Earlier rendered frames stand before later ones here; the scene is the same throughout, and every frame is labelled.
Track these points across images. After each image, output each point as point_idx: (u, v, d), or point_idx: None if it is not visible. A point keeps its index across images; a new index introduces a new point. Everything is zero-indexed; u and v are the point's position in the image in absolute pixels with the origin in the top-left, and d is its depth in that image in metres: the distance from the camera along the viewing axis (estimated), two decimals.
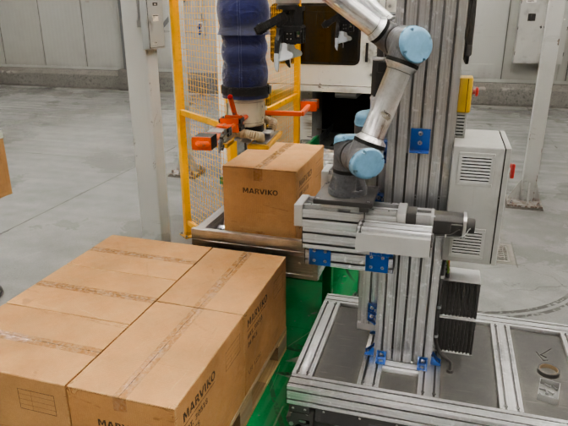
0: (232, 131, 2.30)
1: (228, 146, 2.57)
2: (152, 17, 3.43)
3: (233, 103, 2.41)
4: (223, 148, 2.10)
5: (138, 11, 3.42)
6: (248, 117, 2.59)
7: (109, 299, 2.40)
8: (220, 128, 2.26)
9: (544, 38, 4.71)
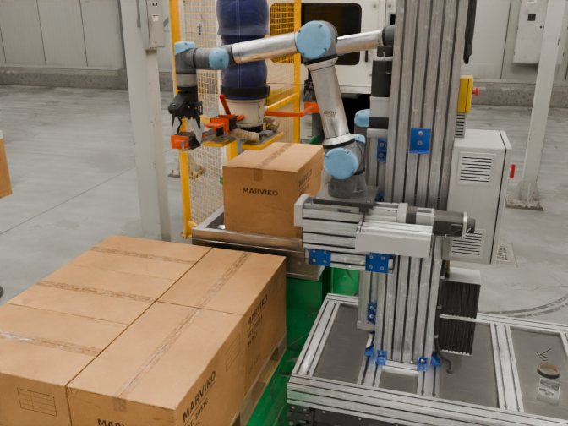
0: (223, 131, 2.30)
1: (223, 145, 2.58)
2: (152, 17, 3.43)
3: (225, 103, 2.42)
4: (196, 147, 2.12)
5: (138, 11, 3.42)
6: (245, 117, 2.59)
7: (109, 299, 2.40)
8: (205, 128, 2.27)
9: (544, 38, 4.71)
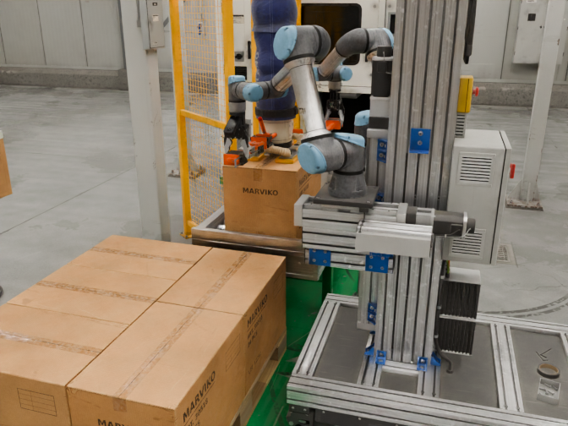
0: (264, 149, 2.70)
1: (259, 160, 2.99)
2: (152, 17, 3.43)
3: (262, 124, 2.82)
4: (244, 163, 2.52)
5: (138, 11, 3.42)
6: (277, 134, 3.00)
7: (109, 299, 2.40)
8: None
9: (544, 38, 4.71)
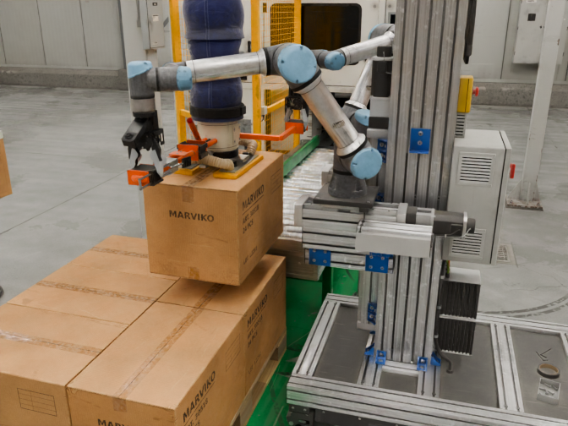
0: (190, 161, 2.01)
1: (193, 173, 2.29)
2: (152, 17, 3.43)
3: (193, 128, 2.13)
4: (156, 182, 1.83)
5: (138, 11, 3.42)
6: (218, 140, 2.30)
7: (109, 299, 2.40)
8: (170, 157, 1.98)
9: (544, 38, 4.71)
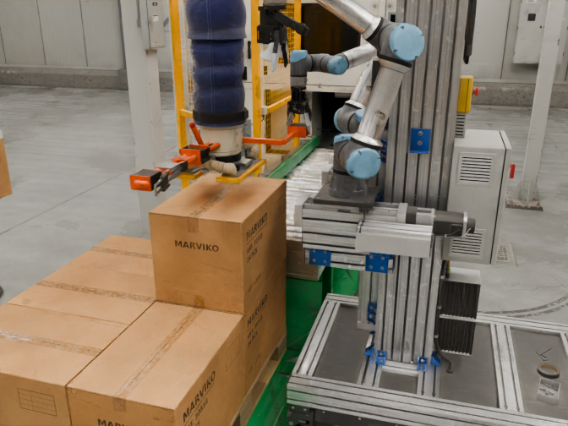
0: (188, 165, 2.03)
1: (196, 177, 2.31)
2: (152, 17, 3.43)
3: (196, 133, 2.14)
4: (166, 188, 1.84)
5: (138, 11, 3.42)
6: (221, 145, 2.31)
7: (109, 299, 2.40)
8: (172, 162, 2.00)
9: (544, 38, 4.71)
